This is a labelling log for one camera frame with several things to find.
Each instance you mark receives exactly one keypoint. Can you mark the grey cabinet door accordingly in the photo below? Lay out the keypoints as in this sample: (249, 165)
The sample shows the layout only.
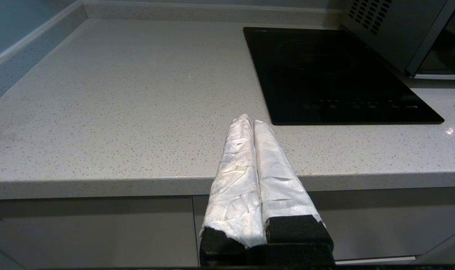
(92, 232)
(381, 221)

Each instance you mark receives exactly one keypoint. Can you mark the silver microwave oven body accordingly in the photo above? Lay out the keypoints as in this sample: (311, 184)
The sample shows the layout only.
(388, 30)

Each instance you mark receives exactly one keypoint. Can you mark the left gripper white wrapped left finger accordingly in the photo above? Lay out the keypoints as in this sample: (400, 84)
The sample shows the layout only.
(235, 187)

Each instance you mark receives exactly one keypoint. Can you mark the left gripper white wrapped right finger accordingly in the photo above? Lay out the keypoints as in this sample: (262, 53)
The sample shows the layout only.
(280, 183)

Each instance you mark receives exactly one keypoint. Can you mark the black induction cooktop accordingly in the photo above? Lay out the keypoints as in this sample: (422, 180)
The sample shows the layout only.
(332, 75)

